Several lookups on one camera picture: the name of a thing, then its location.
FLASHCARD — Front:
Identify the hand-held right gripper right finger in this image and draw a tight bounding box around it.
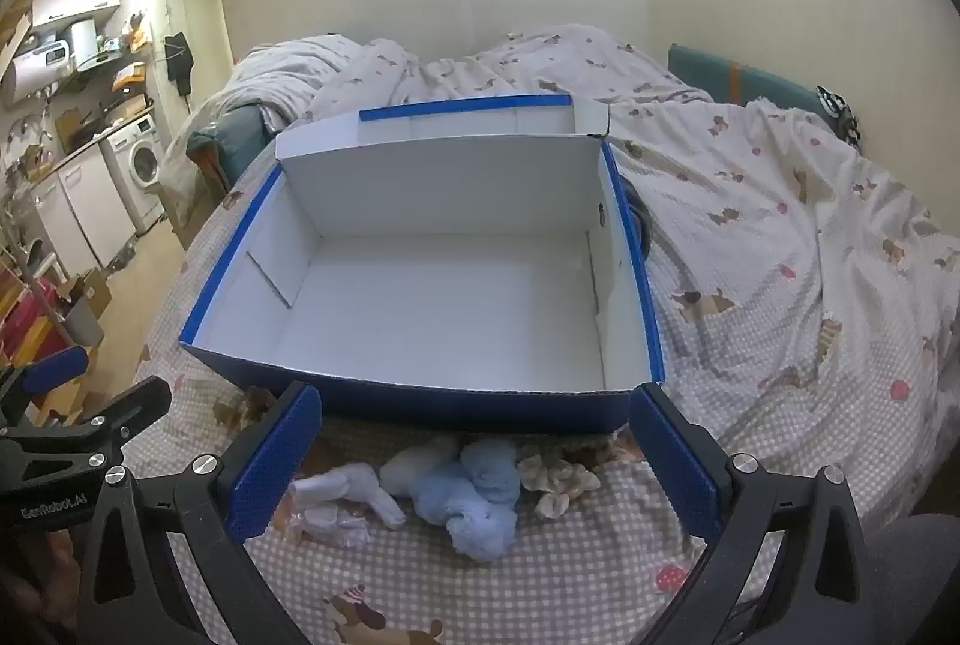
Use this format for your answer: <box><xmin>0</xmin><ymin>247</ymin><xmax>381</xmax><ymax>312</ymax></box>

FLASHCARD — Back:
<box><xmin>628</xmin><ymin>382</ymin><xmax>886</xmax><ymax>645</ymax></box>

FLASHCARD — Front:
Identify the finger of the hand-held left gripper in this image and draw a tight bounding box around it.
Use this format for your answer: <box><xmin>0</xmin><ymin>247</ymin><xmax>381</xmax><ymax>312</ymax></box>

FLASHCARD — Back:
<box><xmin>0</xmin><ymin>345</ymin><xmax>89</xmax><ymax>425</ymax></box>
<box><xmin>0</xmin><ymin>376</ymin><xmax>173</xmax><ymax>466</ymax></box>

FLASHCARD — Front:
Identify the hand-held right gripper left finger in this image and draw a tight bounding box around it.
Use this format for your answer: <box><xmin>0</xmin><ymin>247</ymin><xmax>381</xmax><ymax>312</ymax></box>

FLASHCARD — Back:
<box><xmin>79</xmin><ymin>382</ymin><xmax>323</xmax><ymax>645</ymax></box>

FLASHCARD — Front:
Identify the beige brown patterned sock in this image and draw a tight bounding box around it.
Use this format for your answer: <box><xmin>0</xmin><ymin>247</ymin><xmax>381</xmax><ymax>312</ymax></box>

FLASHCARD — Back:
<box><xmin>517</xmin><ymin>446</ymin><xmax>601</xmax><ymax>517</ymax></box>

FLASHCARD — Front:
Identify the light blue fluffy sock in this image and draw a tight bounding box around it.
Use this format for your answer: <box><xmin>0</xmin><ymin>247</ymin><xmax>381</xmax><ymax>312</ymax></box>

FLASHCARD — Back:
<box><xmin>459</xmin><ymin>439</ymin><xmax>522</xmax><ymax>503</ymax></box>
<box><xmin>412</xmin><ymin>469</ymin><xmax>518</xmax><ymax>560</ymax></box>

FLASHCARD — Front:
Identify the blue white cardboard box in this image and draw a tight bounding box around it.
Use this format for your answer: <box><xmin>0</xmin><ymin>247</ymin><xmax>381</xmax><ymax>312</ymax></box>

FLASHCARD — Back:
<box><xmin>178</xmin><ymin>94</ymin><xmax>667</xmax><ymax>436</ymax></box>

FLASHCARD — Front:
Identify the person's left hand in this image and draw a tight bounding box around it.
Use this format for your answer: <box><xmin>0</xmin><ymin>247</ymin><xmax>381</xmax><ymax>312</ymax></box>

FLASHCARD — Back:
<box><xmin>0</xmin><ymin>531</ymin><xmax>85</xmax><ymax>635</ymax></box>

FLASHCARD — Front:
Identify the grey trash bin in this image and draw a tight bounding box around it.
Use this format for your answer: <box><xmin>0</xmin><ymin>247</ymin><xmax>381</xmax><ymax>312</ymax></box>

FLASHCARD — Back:
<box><xmin>64</xmin><ymin>300</ymin><xmax>106</xmax><ymax>350</ymax></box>

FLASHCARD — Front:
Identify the red storage rack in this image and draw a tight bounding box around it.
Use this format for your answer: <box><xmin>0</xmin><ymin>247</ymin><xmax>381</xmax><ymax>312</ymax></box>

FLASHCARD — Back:
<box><xmin>0</xmin><ymin>274</ymin><xmax>61</xmax><ymax>361</ymax></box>

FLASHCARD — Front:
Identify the white flat sock pair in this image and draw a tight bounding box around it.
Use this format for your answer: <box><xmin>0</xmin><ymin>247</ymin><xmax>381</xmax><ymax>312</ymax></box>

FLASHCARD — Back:
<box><xmin>289</xmin><ymin>463</ymin><xmax>406</xmax><ymax>545</ymax></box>

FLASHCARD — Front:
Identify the small cardboard box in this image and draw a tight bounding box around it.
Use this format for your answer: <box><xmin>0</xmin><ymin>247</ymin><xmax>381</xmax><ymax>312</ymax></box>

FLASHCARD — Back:
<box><xmin>64</xmin><ymin>270</ymin><xmax>113</xmax><ymax>316</ymax></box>

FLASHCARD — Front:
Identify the white base cabinet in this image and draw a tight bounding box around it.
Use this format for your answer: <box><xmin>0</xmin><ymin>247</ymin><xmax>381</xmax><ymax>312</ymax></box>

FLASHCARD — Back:
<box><xmin>30</xmin><ymin>150</ymin><xmax>140</xmax><ymax>275</ymax></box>

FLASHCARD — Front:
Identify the white washing machine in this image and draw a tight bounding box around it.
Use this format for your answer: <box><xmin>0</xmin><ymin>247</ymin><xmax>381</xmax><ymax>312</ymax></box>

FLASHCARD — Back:
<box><xmin>105</xmin><ymin>116</ymin><xmax>166</xmax><ymax>233</ymax></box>

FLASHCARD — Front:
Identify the person's right leg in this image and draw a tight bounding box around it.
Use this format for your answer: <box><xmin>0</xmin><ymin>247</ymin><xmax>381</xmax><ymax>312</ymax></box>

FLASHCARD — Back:
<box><xmin>855</xmin><ymin>514</ymin><xmax>960</xmax><ymax>645</ymax></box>

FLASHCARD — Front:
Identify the white dog print duvet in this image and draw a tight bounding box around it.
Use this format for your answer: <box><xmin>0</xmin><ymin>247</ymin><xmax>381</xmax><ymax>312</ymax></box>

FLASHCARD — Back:
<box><xmin>161</xmin><ymin>24</ymin><xmax>960</xmax><ymax>451</ymax></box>

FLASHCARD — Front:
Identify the white water heater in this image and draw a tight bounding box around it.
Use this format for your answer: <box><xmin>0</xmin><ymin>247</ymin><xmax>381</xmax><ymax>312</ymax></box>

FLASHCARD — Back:
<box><xmin>0</xmin><ymin>45</ymin><xmax>80</xmax><ymax>107</ymax></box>

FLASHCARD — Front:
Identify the black hanging bag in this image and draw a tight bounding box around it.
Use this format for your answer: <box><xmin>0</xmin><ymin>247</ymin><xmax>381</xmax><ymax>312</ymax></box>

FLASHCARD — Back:
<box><xmin>163</xmin><ymin>31</ymin><xmax>196</xmax><ymax>95</ymax></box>

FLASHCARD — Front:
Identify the black white patterned item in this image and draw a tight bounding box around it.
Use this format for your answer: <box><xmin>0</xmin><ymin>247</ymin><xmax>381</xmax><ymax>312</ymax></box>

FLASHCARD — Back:
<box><xmin>816</xmin><ymin>84</ymin><xmax>863</xmax><ymax>149</ymax></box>

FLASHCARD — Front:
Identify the white wall cabinet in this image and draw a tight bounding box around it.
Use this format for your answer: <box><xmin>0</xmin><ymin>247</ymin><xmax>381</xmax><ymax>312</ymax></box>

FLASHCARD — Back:
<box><xmin>30</xmin><ymin>0</ymin><xmax>122</xmax><ymax>27</ymax></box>

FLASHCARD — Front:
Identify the green cushion with orange strap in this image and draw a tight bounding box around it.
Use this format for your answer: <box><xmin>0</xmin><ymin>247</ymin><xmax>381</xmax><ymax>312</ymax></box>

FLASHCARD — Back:
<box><xmin>667</xmin><ymin>43</ymin><xmax>841</xmax><ymax>136</ymax></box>

